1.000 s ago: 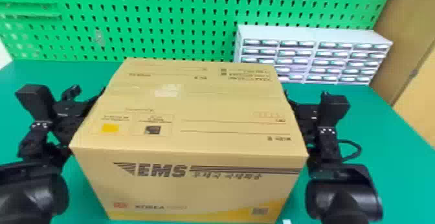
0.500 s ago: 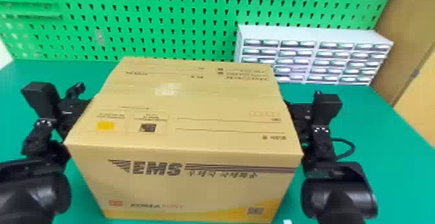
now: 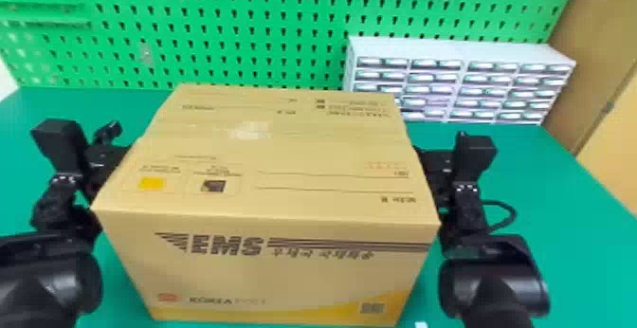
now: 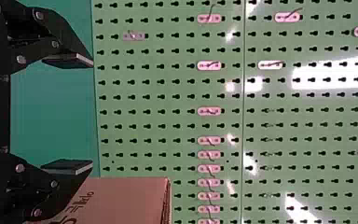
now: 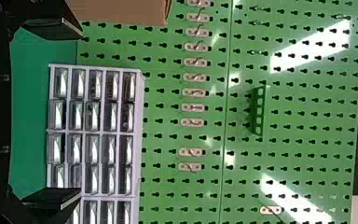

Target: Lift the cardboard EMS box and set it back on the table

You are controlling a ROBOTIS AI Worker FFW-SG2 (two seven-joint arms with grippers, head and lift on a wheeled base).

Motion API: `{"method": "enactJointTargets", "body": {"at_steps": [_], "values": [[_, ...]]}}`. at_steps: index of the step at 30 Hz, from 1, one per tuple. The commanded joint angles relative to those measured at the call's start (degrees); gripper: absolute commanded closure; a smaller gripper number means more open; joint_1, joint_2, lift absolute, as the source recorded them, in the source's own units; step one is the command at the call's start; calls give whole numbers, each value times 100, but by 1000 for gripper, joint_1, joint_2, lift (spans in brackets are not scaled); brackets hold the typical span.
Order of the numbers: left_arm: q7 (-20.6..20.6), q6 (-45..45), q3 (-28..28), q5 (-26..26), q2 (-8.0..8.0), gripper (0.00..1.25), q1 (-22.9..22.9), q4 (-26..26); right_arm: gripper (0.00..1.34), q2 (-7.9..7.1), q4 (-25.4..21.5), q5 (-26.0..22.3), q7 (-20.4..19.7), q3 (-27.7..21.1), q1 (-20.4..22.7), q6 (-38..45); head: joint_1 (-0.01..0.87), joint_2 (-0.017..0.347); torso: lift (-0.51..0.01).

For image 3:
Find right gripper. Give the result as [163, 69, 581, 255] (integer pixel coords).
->
[413, 146, 454, 215]

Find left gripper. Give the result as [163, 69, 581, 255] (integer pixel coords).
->
[79, 119, 132, 205]

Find cardboard box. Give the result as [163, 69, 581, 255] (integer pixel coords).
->
[90, 82, 443, 328]

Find white drawer cabinet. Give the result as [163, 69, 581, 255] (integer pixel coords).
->
[342, 35, 578, 126]

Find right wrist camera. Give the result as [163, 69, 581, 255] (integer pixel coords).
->
[451, 131, 499, 185]

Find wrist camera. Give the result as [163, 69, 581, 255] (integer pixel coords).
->
[29, 118, 90, 175]
[451, 131, 499, 185]

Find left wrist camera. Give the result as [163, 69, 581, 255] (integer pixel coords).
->
[29, 118, 90, 175]

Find black cable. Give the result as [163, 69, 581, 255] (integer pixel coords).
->
[480, 199, 519, 236]

